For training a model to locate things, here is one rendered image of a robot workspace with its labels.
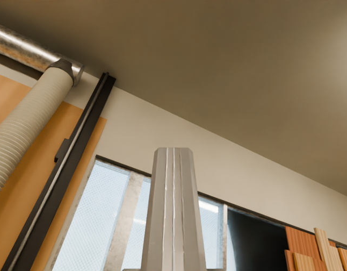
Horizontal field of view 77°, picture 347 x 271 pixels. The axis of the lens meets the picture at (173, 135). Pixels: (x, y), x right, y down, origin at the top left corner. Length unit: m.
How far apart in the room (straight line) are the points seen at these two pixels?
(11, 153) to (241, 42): 1.23
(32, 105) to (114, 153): 0.50
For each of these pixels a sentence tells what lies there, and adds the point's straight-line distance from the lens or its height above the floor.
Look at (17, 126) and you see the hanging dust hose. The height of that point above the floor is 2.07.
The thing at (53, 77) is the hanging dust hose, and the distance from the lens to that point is 1.39.
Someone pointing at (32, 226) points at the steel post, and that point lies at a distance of 1.15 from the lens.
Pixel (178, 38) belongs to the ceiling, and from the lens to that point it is 1.32.
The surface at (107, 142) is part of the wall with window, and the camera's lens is 1.41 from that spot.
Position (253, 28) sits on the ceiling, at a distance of 1.29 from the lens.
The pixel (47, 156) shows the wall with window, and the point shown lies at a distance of 1.32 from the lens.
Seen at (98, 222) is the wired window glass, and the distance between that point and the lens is 1.35.
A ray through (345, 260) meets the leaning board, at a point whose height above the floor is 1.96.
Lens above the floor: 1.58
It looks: 35 degrees up
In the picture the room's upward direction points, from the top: 10 degrees clockwise
